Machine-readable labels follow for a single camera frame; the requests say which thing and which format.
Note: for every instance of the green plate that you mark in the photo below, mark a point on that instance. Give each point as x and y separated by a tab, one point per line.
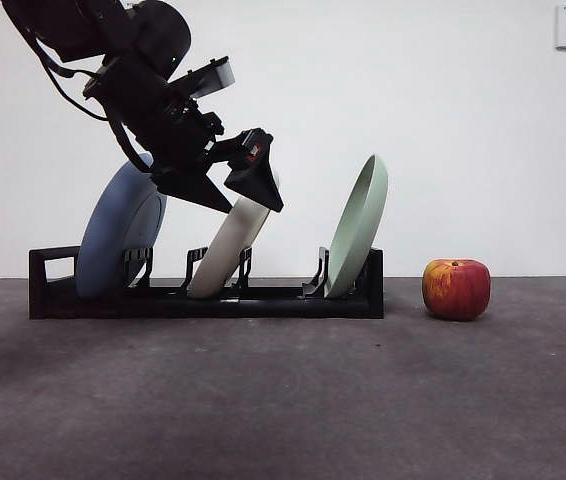
358	235

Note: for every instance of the cream yellow plate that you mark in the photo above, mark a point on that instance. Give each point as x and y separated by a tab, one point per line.
223	250

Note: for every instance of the blue plate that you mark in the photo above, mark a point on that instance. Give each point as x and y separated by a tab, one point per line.
108	240

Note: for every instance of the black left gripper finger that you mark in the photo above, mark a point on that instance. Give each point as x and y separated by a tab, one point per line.
258	180
193	190

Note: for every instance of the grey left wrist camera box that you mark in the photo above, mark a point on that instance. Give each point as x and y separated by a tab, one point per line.
213	77

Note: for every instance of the black plate rack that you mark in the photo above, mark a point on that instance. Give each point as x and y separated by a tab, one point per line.
273	309

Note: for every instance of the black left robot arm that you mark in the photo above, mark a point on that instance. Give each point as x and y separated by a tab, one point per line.
158	30

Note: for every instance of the red yellow apple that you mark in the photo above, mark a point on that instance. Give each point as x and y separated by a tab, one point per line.
458	292

